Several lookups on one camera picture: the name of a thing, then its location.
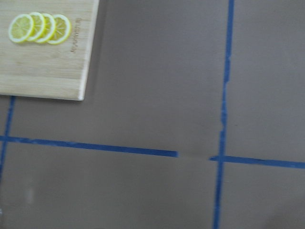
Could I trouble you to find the lemon slice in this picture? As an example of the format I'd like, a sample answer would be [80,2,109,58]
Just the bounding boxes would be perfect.
[47,14,72,45]
[35,13,56,43]
[27,12,46,42]
[8,14,34,43]

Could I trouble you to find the bamboo cutting board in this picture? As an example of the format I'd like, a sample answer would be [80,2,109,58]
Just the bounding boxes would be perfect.
[0,0,99,101]

